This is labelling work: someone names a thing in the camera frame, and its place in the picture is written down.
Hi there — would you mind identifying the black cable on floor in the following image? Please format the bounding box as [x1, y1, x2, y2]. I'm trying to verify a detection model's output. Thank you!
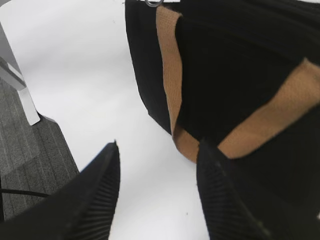
[0, 174, 51, 222]

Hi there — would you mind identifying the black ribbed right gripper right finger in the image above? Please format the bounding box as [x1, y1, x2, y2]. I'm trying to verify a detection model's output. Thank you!
[196, 139, 271, 240]

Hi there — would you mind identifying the black canvas tote bag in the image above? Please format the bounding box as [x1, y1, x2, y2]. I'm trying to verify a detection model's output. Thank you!
[124, 0, 320, 240]

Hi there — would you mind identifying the tan front bag handle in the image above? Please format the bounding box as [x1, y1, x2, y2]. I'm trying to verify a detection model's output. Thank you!
[156, 6, 320, 162]

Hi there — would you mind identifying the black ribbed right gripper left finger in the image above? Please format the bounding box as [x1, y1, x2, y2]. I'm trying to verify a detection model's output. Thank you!
[0, 142, 121, 240]

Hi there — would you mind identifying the white table leg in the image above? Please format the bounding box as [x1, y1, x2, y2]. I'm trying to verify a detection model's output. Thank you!
[0, 25, 41, 126]

